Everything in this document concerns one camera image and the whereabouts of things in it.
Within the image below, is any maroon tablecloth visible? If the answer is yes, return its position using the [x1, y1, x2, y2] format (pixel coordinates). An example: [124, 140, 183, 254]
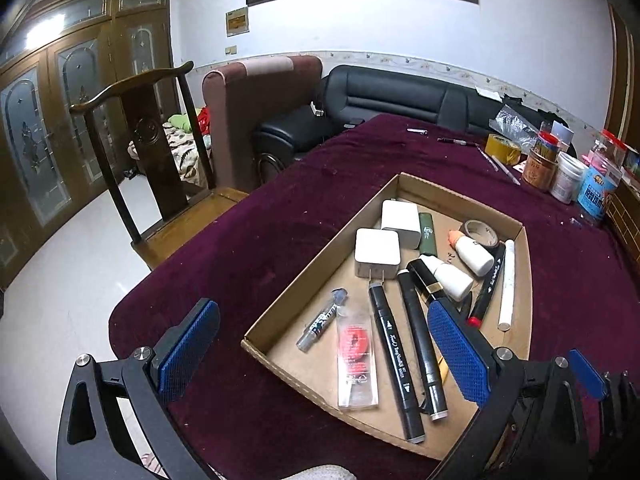
[108, 115, 639, 479]

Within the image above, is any white plastic jar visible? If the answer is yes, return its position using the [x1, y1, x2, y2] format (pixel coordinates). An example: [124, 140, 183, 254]
[550, 152, 587, 204]

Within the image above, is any red lid clear jar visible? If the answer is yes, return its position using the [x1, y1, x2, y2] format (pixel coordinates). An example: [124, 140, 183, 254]
[592, 129, 627, 167]

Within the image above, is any wooden chair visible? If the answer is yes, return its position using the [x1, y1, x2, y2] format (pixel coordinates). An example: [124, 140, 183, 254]
[70, 61, 247, 270]

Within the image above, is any white paint marker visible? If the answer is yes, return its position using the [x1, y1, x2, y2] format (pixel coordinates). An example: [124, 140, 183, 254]
[498, 240, 515, 333]

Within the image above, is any yellow black pen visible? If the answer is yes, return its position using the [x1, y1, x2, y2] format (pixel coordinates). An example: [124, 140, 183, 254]
[435, 349, 449, 382]

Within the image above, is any white bottle orange cap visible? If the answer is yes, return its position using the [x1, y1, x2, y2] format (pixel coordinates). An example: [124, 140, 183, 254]
[448, 230, 495, 278]

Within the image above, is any blue label clear jar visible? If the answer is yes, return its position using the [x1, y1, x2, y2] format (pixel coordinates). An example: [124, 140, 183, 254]
[577, 155, 622, 226]

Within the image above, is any black pen far table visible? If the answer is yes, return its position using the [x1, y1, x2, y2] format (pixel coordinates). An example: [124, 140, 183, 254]
[437, 138, 477, 148]

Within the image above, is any long black pen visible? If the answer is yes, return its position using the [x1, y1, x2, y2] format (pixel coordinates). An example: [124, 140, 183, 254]
[368, 283, 425, 444]

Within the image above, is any white power bank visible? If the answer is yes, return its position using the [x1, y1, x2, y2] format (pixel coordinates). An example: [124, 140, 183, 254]
[381, 200, 422, 249]

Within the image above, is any wooden glass door cabinet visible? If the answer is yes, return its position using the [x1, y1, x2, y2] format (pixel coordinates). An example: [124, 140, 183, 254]
[0, 0, 181, 291]

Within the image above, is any yellow tape roll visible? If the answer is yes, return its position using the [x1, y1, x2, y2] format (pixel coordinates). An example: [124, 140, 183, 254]
[485, 133, 522, 166]

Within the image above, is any black gold lipstick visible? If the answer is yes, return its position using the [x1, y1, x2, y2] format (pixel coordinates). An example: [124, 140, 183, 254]
[407, 259, 446, 304]

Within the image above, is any brown pink armchair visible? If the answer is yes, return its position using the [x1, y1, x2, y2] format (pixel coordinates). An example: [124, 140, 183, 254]
[202, 54, 323, 193]

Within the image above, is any green lighter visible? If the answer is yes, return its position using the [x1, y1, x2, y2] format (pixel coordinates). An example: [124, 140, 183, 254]
[419, 212, 437, 256]

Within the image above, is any black leather sofa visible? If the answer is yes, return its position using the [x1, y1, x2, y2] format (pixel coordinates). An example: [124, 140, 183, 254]
[252, 65, 567, 183]

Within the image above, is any cardboard tray box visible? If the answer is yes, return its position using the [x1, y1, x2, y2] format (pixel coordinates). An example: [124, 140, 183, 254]
[240, 171, 534, 463]

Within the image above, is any white plug charger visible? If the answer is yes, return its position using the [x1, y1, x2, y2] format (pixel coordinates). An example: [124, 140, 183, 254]
[354, 228, 401, 281]

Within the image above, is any white squeeze bottle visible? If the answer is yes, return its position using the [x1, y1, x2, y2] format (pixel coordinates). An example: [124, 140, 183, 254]
[419, 255, 474, 302]

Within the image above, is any silver pen on table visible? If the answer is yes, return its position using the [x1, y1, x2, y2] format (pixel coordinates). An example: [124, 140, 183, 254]
[476, 146, 521, 185]

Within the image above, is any black marker red cap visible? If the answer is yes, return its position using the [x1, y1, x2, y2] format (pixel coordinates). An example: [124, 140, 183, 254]
[466, 243, 506, 328]

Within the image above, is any brown label jar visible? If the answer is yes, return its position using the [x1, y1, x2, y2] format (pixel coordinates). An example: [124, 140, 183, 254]
[523, 131, 559, 192]

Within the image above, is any grey tape roll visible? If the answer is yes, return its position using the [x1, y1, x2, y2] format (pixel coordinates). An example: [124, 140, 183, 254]
[461, 219, 500, 252]

